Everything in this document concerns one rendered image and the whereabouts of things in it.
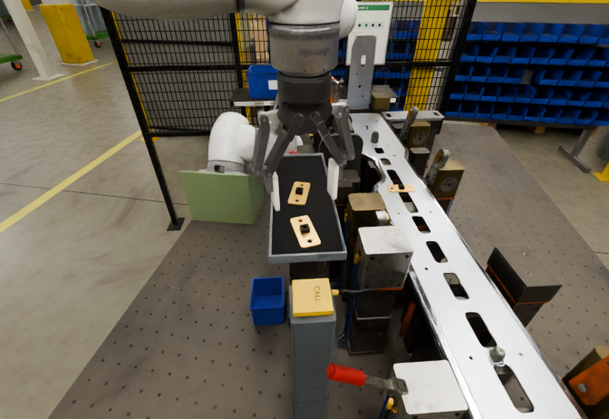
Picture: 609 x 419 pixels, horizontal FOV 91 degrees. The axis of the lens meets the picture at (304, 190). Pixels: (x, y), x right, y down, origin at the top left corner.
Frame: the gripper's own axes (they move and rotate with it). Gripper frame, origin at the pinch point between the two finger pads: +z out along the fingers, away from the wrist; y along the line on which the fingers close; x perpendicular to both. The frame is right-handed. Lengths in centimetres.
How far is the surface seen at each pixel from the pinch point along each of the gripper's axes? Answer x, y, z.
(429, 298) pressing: -12.0, 24.2, 25.7
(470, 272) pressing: -9.0, 37.8, 25.8
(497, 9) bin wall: 187, 228, -6
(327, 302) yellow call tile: -16.0, -1.4, 9.7
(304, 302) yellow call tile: -14.9, -4.7, 9.6
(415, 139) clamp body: 58, 69, 28
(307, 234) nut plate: -1.4, 0.2, 9.4
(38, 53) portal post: 651, -286, 84
